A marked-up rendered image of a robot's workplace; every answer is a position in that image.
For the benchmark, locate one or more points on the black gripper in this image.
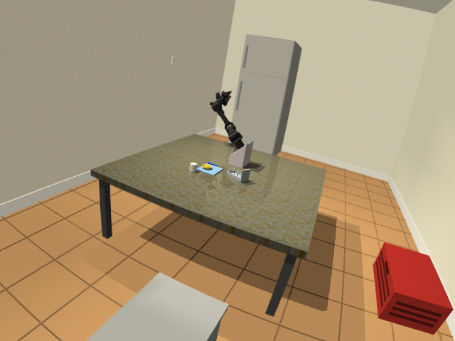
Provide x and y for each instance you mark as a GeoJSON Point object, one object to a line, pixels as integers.
{"type": "Point", "coordinates": [226, 96]}

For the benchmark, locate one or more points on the light blue square mat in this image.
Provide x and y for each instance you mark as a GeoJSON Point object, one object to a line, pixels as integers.
{"type": "Point", "coordinates": [211, 171]}

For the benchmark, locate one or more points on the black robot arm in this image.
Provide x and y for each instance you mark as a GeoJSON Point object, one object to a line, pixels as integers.
{"type": "Point", "coordinates": [234, 136]}

